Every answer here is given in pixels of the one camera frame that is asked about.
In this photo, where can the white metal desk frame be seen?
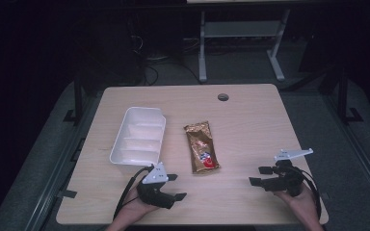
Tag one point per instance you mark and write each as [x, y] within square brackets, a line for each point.
[237, 29]

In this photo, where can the person's left hand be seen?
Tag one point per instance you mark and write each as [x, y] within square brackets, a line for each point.
[131, 208]

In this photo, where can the person's right hand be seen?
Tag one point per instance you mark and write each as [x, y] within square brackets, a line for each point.
[303, 205]

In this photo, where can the golden brown snack packet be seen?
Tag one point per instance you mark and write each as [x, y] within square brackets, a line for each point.
[201, 147]

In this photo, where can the black metal stand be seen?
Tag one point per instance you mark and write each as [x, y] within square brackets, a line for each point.
[343, 96]

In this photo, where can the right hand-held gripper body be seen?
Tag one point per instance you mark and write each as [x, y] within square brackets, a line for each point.
[285, 183]

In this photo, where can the white plastic divided container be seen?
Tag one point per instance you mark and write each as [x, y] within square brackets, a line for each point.
[139, 138]

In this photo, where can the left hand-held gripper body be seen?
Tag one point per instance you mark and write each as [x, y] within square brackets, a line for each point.
[155, 192]

